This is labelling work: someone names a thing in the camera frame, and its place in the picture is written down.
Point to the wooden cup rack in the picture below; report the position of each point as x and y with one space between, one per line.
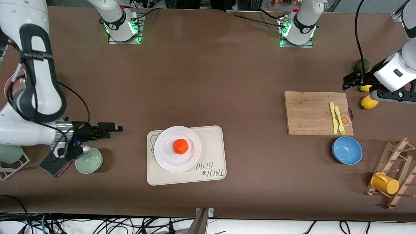
395 152

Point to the green bowl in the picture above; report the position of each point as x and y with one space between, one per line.
90 164

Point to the pale green cup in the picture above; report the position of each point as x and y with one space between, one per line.
9 154

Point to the yellow lemon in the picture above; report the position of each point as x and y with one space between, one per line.
365 88
369 103

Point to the yellow cup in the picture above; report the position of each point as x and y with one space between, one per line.
385 183

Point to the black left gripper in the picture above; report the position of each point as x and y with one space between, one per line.
367 74

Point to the aluminium frame profile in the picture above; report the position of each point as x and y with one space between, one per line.
399 14

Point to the wooden cutting board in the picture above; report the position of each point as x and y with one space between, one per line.
312 113

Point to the dark green avocado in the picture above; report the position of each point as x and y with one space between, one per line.
360 64

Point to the orange fruit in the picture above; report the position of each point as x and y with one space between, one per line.
180 146

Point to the cream bear print tray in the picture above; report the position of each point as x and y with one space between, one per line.
211 152

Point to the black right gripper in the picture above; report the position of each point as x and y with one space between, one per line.
82 131

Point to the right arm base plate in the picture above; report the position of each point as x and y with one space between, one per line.
125 42

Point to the pink bowl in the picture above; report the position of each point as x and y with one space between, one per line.
9 86

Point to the blue bowl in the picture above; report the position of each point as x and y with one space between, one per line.
347 150

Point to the dark folded cloth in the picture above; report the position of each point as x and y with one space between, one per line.
55 166

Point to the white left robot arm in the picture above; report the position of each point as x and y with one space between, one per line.
304 19

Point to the yellow plastic fork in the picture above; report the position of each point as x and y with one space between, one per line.
339 118

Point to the white round plate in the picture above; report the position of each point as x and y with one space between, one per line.
169 161

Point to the yellow plastic knife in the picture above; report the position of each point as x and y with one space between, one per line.
333 118

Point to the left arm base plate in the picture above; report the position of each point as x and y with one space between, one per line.
297 46

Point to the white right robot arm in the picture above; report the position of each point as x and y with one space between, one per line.
39 97

